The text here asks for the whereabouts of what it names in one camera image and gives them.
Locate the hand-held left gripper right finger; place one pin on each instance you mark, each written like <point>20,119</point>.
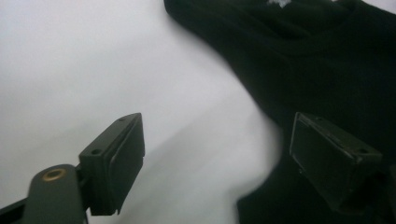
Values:
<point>330,158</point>

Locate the black garment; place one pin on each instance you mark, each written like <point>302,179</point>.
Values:
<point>311,62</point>

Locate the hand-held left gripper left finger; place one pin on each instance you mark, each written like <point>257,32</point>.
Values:
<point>112,165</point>

